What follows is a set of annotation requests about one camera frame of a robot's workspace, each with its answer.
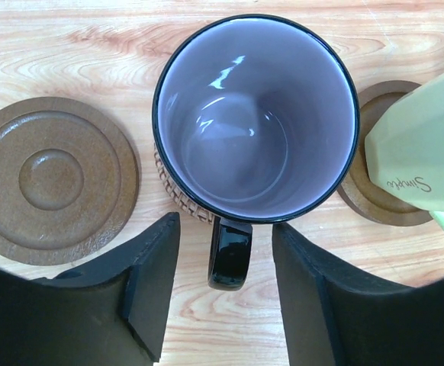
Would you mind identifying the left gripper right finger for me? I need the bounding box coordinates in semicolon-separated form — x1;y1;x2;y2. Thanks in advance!
272;223;444;365

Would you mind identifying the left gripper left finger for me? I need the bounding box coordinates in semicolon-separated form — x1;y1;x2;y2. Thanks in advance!
0;212;180;365

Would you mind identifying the brown wooden coaster top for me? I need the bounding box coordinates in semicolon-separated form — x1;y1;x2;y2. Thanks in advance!
338;80;432;226

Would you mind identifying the brown wooden coaster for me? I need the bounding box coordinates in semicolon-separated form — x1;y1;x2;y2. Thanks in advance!
0;97;140;265
338;80;432;226

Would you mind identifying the large woven rattan coaster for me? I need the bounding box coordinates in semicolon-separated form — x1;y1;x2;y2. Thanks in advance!
153;143;215;225

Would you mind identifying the white green-handled mug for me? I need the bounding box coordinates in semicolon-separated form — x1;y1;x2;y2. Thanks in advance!
365;73;444;231

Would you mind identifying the purple grey mug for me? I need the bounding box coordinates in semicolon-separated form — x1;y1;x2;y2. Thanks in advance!
152;14;359;291

